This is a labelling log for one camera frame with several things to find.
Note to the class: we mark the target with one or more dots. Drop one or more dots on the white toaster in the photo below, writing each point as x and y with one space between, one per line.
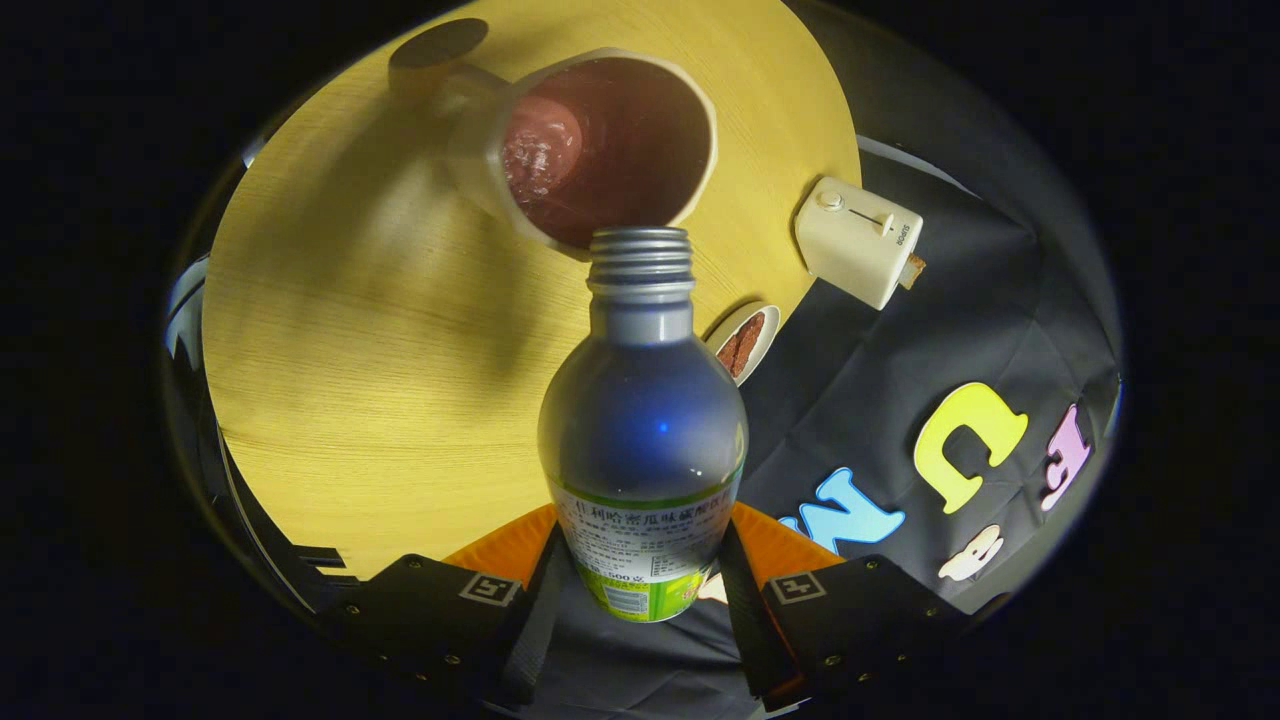
855 245

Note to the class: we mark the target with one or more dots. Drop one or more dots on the toast slice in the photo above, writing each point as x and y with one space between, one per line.
914 272

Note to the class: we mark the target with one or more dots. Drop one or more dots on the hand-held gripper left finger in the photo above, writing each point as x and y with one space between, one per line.
535 640

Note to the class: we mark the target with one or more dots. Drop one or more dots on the silver juice bottle green label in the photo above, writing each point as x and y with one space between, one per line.
640 420

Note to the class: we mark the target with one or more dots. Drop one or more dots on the wooden table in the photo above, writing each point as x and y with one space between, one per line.
380 400

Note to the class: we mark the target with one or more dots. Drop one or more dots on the round grey plate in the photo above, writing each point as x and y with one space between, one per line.
768 335

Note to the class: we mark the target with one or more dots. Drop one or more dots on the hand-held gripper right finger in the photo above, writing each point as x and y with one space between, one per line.
752 625

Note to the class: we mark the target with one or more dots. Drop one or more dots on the red meat slice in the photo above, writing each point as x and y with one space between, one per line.
742 345

